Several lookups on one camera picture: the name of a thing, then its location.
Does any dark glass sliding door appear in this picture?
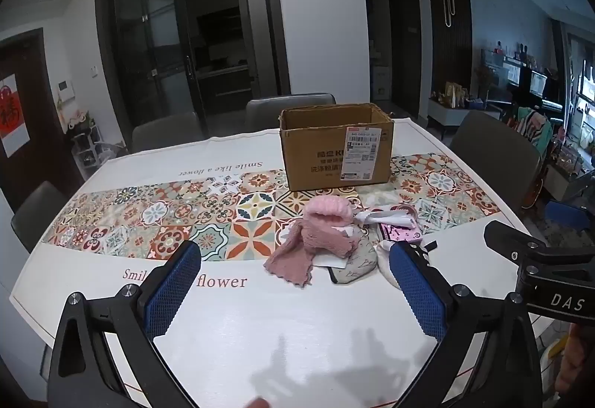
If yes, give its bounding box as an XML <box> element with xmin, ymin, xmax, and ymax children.
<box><xmin>95</xmin><ymin>0</ymin><xmax>290</xmax><ymax>140</ymax></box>

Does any cream white round pouch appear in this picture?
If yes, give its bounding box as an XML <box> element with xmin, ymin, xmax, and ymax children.
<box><xmin>376</xmin><ymin>241</ymin><xmax>430</xmax><ymax>293</ymax></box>

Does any red paper door decoration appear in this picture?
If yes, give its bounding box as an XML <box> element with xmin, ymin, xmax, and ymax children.
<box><xmin>0</xmin><ymin>75</ymin><xmax>30</xmax><ymax>157</ymax></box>

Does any grey chair far left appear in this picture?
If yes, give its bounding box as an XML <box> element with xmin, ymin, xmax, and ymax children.
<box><xmin>131</xmin><ymin>112</ymin><xmax>205</xmax><ymax>153</ymax></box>

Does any white low tv cabinet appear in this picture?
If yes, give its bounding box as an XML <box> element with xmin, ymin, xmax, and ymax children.
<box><xmin>425</xmin><ymin>96</ymin><xmax>504</xmax><ymax>140</ymax></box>

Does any person's right hand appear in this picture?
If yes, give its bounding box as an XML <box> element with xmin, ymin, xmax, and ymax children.
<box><xmin>555</xmin><ymin>323</ymin><xmax>594</xmax><ymax>394</ymax></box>

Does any grey patterned zip pouch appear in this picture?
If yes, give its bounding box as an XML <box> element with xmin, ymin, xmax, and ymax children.
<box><xmin>328</xmin><ymin>237</ymin><xmax>378</xmax><ymax>285</ymax></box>

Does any patterned tile tablecloth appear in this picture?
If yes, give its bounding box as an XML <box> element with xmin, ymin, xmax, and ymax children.
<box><xmin>8</xmin><ymin>117</ymin><xmax>555</xmax><ymax>408</ymax></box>

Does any white shelf rack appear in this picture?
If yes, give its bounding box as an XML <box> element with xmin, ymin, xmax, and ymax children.
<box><xmin>71</xmin><ymin>122</ymin><xmax>127</xmax><ymax>180</ymax></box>

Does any pink cartoon tissue pack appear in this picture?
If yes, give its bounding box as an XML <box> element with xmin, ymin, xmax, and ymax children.
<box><xmin>379</xmin><ymin>224</ymin><xmax>422</xmax><ymax>245</ymax></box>

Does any grey chair left side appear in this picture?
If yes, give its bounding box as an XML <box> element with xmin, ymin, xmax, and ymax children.
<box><xmin>10</xmin><ymin>181</ymin><xmax>68</xmax><ymax>253</ymax></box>

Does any light pink fluffy hat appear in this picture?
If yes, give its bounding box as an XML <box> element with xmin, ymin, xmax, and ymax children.
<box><xmin>303</xmin><ymin>196</ymin><xmax>356</xmax><ymax>258</ymax></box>

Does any grey chair far middle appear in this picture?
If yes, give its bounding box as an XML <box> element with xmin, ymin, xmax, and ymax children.
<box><xmin>245</xmin><ymin>93</ymin><xmax>336</xmax><ymax>132</ymax></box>

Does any dusty pink fuzzy cloth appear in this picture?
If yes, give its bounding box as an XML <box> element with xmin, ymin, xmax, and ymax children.
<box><xmin>264</xmin><ymin>219</ymin><xmax>358</xmax><ymax>287</ymax></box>

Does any grey chair right side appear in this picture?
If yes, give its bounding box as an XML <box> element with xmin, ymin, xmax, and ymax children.
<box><xmin>450</xmin><ymin>111</ymin><xmax>541</xmax><ymax>213</ymax></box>

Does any white towel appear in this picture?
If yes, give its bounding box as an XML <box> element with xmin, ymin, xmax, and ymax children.
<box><xmin>354</xmin><ymin>206</ymin><xmax>418</xmax><ymax>230</ymax></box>

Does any brown cardboard box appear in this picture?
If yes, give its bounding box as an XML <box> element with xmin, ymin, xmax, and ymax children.
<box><xmin>279</xmin><ymin>103</ymin><xmax>394</xmax><ymax>192</ymax></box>

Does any grey chair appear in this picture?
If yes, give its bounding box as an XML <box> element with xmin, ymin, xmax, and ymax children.
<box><xmin>245</xmin><ymin>93</ymin><xmax>336</xmax><ymax>132</ymax></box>
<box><xmin>10</xmin><ymin>181</ymin><xmax>68</xmax><ymax>253</ymax></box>
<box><xmin>450</xmin><ymin>111</ymin><xmax>541</xmax><ymax>213</ymax></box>
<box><xmin>131</xmin><ymin>112</ymin><xmax>205</xmax><ymax>153</ymax></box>

